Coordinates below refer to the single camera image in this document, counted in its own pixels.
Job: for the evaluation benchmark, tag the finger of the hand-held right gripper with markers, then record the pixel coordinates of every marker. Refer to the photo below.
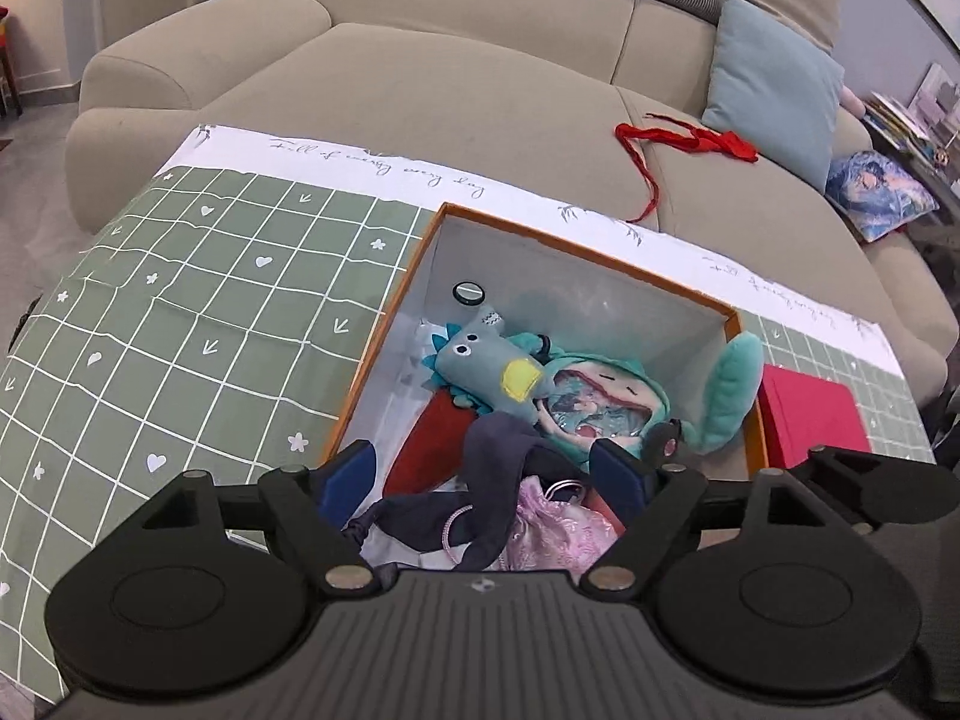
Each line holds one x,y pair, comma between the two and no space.
840,459

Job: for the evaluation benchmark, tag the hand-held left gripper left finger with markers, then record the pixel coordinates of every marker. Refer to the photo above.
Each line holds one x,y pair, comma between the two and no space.
346,476

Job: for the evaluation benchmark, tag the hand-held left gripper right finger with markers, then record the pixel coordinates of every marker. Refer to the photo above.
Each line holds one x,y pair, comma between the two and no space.
619,481

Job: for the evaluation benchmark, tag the red cloth item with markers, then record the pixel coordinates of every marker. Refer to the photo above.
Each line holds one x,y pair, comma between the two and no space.
431,442

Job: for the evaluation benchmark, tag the teal plush doll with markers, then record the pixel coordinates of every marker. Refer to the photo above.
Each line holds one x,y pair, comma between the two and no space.
607,390

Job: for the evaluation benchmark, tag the dark grey cloth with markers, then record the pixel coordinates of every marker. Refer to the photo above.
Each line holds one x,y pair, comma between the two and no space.
495,457

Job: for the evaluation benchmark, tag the grey-blue dinosaur plush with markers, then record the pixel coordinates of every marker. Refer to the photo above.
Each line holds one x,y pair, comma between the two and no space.
480,367

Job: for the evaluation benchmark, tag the white box with orange rim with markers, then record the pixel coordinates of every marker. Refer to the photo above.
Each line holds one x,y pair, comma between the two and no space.
600,292

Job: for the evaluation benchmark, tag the red box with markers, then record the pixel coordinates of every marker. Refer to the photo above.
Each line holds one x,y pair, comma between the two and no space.
814,412

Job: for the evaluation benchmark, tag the green checked tablecloth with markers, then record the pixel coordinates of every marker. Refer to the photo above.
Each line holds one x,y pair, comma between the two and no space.
187,315

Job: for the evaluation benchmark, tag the blue printed pillow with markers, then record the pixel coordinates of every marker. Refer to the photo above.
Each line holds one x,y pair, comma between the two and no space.
877,191

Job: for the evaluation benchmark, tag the red ribbon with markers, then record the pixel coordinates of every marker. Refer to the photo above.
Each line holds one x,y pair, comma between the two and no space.
690,139

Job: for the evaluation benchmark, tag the pile of books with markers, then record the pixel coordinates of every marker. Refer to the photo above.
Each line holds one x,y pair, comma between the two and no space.
911,116

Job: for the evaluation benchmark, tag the pink pillow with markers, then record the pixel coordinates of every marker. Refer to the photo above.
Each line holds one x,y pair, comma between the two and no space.
851,99

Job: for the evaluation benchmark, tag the light blue pillow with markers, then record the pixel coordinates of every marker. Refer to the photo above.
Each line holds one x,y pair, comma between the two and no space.
776,90

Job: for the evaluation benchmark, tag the beige fabric sofa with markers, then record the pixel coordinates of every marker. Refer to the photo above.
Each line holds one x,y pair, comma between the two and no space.
450,90

